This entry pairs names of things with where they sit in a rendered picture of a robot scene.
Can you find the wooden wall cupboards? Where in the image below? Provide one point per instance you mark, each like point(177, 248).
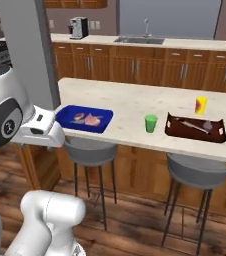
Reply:
point(75, 3)

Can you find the steel sink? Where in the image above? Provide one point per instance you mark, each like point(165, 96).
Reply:
point(139, 40)

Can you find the black and silver coffee machine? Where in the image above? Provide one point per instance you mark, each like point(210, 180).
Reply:
point(78, 28)

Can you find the wooden base cupboards run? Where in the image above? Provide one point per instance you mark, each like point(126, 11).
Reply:
point(151, 66)

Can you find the yellow cup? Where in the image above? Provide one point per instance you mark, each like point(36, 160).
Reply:
point(201, 105)

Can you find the blue tray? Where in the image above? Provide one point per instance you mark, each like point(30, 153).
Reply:
point(66, 120)

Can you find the grey window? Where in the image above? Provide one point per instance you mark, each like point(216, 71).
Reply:
point(170, 16)

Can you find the brown tray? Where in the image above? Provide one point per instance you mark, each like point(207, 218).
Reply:
point(176, 129)

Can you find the grey fridge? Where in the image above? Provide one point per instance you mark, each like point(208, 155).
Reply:
point(28, 50)

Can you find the wooden dining counter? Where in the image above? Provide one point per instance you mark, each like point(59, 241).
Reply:
point(141, 173)

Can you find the white wall socket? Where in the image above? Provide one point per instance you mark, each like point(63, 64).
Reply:
point(51, 23)
point(95, 25)

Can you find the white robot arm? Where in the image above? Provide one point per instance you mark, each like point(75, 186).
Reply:
point(48, 213)

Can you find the steel tap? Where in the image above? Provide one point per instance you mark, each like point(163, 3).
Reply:
point(146, 26)

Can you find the green cup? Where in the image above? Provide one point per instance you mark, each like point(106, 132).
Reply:
point(150, 124)

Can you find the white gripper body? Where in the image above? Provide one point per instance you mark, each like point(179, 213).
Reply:
point(53, 138)

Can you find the grey bar stool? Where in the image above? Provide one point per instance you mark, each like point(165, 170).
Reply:
point(90, 153)
point(198, 173)

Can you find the black stove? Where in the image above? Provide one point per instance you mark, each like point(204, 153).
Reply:
point(2, 51)

